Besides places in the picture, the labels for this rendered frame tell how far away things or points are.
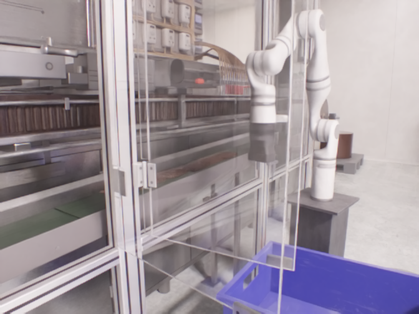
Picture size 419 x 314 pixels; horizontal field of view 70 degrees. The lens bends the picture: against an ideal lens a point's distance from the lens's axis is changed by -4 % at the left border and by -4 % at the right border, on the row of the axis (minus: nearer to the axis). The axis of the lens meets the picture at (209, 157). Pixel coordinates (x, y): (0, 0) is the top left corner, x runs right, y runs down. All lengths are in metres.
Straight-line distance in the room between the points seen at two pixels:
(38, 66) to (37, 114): 0.13
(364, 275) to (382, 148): 4.45
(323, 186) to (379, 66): 4.32
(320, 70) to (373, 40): 4.42
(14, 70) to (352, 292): 1.19
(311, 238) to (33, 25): 1.33
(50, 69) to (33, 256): 0.45
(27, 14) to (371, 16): 5.03
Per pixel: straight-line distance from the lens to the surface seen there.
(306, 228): 1.35
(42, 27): 1.32
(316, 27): 1.14
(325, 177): 1.31
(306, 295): 1.28
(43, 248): 0.79
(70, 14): 1.40
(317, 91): 1.21
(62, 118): 0.95
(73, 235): 0.82
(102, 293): 1.31
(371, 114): 5.51
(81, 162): 1.10
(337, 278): 1.21
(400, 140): 5.51
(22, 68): 0.84
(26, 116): 0.89
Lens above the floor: 0.96
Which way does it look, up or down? 11 degrees down
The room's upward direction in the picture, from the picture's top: straight up
